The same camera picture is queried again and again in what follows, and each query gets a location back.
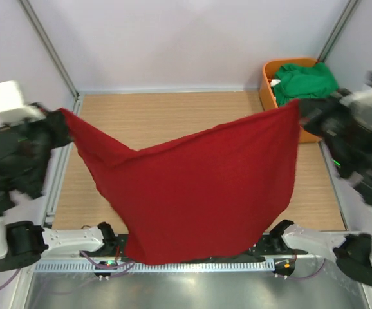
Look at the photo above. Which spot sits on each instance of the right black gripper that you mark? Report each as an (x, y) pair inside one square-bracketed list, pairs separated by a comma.
[(309, 108)]

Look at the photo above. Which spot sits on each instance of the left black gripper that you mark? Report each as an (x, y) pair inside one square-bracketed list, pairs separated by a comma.
[(55, 121)]

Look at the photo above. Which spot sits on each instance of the red t shirt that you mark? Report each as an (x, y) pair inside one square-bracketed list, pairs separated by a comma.
[(209, 194)]

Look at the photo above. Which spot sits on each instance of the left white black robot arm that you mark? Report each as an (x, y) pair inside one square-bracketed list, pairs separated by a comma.
[(25, 152)]

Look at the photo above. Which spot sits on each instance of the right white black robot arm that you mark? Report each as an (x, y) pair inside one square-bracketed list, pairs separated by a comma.
[(352, 156)]

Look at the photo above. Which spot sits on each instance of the green t shirt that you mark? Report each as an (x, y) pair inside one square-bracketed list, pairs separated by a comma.
[(296, 81)]

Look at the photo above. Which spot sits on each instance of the orange plastic bin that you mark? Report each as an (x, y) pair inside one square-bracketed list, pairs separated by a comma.
[(266, 95)]

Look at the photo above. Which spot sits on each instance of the white cloth in bin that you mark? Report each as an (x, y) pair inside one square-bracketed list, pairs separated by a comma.
[(274, 82)]

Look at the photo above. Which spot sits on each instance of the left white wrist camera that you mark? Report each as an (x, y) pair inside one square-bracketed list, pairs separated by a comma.
[(13, 107)]

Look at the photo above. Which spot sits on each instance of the right aluminium frame post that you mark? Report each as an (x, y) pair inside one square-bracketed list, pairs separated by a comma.
[(338, 29)]

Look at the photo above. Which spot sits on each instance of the aluminium frame post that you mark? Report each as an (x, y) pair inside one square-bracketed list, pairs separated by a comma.
[(338, 29), (48, 46)]

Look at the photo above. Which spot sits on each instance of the white slotted cable duct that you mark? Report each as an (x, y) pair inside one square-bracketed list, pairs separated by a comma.
[(86, 266)]

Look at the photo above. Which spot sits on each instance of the left aluminium frame post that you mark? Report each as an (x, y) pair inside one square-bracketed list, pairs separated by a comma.
[(48, 46)]

